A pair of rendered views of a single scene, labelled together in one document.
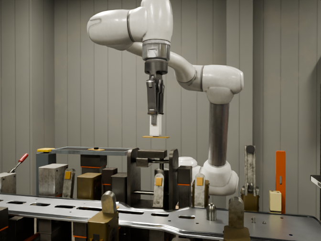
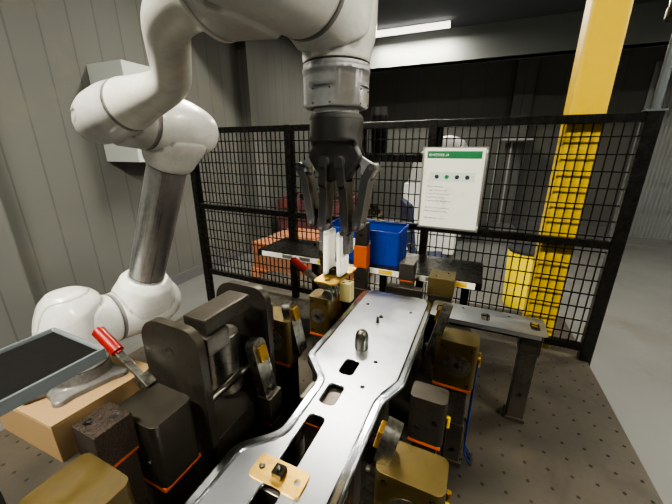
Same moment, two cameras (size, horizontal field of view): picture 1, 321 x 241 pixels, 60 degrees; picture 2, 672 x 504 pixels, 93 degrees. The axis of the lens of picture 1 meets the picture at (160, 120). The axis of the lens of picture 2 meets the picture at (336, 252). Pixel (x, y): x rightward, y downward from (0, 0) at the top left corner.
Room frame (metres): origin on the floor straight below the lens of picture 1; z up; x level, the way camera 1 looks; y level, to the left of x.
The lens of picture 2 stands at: (0.80, 0.48, 1.45)
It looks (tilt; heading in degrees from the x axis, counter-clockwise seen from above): 18 degrees down; 281
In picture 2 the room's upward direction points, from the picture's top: straight up
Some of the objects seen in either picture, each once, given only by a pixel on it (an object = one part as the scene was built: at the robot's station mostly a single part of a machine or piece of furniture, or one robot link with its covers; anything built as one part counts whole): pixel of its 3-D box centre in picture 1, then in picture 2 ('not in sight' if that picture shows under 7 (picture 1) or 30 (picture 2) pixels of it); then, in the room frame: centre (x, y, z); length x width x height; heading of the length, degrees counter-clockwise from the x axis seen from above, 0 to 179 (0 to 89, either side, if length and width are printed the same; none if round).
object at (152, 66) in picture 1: (155, 75); (336, 147); (0.89, 0.01, 1.45); 0.08 x 0.07 x 0.09; 164
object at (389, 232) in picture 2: not in sight; (366, 240); (0.92, -0.75, 1.10); 0.30 x 0.17 x 0.13; 167
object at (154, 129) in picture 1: (154, 125); (342, 253); (0.88, 0.02, 1.29); 0.03 x 0.01 x 0.07; 74
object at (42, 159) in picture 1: (46, 196); not in sight; (1.38, 0.57, 0.92); 0.08 x 0.08 x 0.44; 76
